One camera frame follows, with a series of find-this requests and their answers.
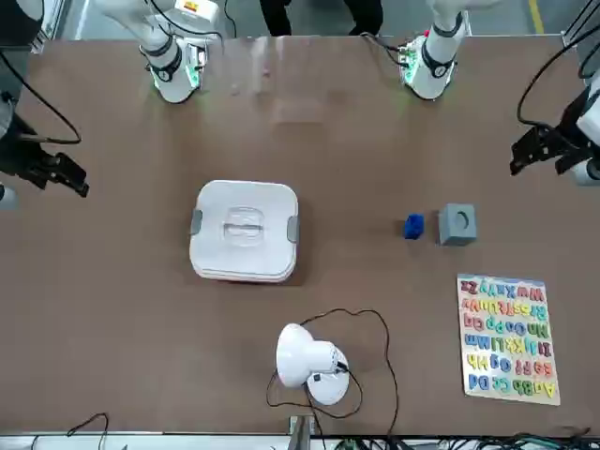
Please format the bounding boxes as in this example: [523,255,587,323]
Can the black lamp cable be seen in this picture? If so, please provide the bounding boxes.
[265,307,401,440]

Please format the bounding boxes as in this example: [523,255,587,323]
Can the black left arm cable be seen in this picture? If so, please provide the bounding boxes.
[517,25,600,128]

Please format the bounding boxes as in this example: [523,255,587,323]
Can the blue toy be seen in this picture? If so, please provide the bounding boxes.
[403,213,427,242]

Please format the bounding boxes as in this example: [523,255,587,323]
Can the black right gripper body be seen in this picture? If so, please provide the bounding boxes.
[0,110,57,182]

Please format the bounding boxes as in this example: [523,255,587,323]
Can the pink plastic bin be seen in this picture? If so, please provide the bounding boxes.
[190,262,297,286]

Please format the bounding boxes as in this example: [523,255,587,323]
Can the white bin lid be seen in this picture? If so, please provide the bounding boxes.
[188,179,301,283]

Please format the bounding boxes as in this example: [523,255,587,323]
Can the white control box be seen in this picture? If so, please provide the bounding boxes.
[173,0,220,25]

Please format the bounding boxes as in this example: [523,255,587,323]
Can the aluminium frame profile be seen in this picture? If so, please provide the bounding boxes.
[560,0,600,51]

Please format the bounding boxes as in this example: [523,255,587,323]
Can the black cable bundle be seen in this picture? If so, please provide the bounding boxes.
[322,425,600,450]

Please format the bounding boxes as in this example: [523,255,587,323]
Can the white desk lamp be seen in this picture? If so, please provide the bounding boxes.
[275,322,352,407]

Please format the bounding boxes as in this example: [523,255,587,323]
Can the colourful alphabet puzzle board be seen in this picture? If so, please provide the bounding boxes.
[456,273,563,407]

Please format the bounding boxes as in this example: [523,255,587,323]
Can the thin black cable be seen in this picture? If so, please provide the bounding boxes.
[67,412,111,450]

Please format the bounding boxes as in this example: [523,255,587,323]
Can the grey block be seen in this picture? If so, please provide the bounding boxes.
[437,202,480,248]

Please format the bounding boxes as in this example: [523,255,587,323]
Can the left arm base cable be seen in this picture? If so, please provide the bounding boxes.
[359,31,410,68]

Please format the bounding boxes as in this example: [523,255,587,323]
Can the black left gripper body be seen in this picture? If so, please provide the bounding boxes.
[552,88,593,161]

